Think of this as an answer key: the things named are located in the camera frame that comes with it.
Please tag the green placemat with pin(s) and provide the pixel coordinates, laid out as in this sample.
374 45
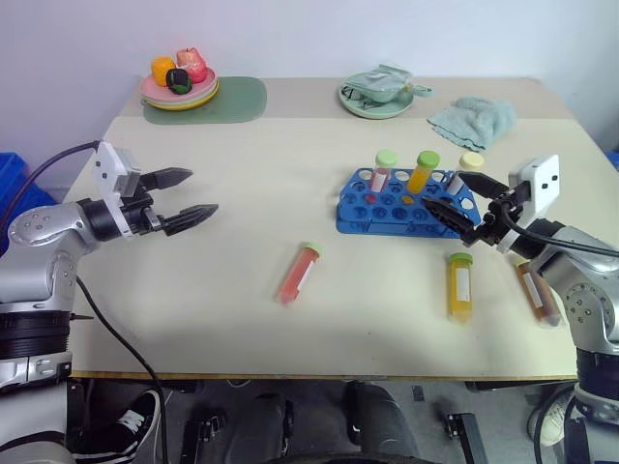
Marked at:
237 101

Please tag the red liquid tube green cap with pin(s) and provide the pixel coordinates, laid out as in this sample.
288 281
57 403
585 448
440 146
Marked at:
300 275
382 179

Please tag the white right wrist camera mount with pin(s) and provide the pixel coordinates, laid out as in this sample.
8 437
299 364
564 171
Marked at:
544 179

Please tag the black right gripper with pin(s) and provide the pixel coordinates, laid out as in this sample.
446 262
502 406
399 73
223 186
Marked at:
493 227

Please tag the black shoe white stripes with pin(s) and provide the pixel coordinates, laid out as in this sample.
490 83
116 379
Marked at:
130 420

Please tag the blue object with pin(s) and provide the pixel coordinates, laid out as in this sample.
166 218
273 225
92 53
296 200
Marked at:
615 162

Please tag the pink toy apple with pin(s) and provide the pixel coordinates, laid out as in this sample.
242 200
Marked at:
193 63

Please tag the black and green toy fruit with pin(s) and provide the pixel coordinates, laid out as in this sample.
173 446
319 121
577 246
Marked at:
178 78

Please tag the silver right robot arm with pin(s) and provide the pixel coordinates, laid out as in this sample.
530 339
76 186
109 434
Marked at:
580 290

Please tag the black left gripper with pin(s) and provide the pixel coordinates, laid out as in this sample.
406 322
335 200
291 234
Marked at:
140 212

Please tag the blue plastic crate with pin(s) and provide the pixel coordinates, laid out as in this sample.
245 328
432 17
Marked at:
14 174

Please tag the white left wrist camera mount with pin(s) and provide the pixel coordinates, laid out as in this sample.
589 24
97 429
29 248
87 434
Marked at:
109 169

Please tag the blue test tube rack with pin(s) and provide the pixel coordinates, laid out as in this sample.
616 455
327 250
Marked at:
358 212

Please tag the yellow plate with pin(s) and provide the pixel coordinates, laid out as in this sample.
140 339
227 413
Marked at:
181 109

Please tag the orange liquid tube green cap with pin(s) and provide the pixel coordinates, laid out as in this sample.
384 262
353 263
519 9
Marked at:
418 179

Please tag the pink plate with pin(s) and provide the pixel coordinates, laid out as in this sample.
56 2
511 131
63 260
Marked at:
150 89

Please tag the dark rounded shape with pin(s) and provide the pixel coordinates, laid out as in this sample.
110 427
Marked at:
379 420

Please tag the orange toy fruit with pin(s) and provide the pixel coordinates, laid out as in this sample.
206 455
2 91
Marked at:
162 67

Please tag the mint green plate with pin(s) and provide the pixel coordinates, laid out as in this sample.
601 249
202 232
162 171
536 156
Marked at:
377 112

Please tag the yellow liquid tube green cap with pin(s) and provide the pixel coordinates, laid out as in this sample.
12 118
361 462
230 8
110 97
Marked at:
457 290

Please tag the black metal bracket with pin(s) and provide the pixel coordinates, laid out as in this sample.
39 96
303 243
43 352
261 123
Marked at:
466 430
203 432

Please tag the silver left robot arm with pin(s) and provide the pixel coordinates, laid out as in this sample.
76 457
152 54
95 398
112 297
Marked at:
38 227

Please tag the clear green plastic bag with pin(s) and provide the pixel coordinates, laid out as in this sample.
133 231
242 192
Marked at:
382 82

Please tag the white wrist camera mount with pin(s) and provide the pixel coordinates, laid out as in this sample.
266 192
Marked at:
109 169
544 179

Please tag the teal towel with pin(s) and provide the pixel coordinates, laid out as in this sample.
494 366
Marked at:
474 121

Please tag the brown liquid tube cream cap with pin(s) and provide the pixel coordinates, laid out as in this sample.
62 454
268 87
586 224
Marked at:
537 295
471 161

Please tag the pale green plate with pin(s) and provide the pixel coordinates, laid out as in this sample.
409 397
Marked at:
162 102

